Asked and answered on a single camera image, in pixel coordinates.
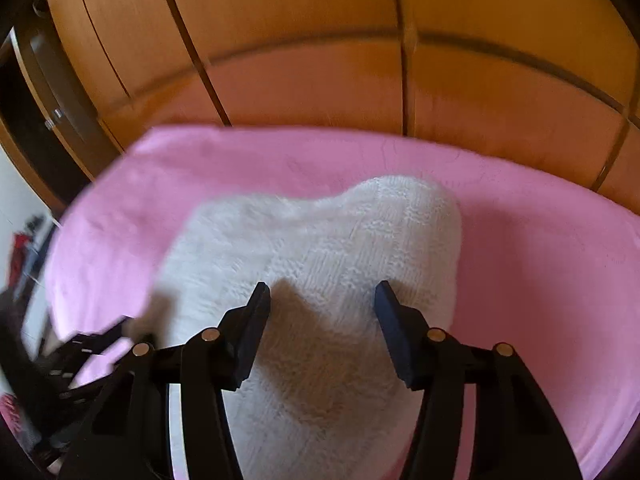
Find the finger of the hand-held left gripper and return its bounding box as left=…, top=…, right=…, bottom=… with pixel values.
left=55, top=377, right=110, bottom=404
left=47, top=316, right=132, bottom=377

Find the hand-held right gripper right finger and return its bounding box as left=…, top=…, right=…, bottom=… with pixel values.
left=375, top=281, right=583, bottom=480

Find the pink blanket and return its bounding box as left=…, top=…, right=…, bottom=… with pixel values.
left=45, top=125, right=640, bottom=480

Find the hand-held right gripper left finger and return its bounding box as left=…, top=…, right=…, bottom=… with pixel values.
left=60, top=282, right=271, bottom=480

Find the white knit sweater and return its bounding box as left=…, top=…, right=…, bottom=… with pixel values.
left=127, top=175, right=463, bottom=480

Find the wooden wardrobe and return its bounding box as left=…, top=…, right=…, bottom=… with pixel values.
left=0, top=0, right=640, bottom=211

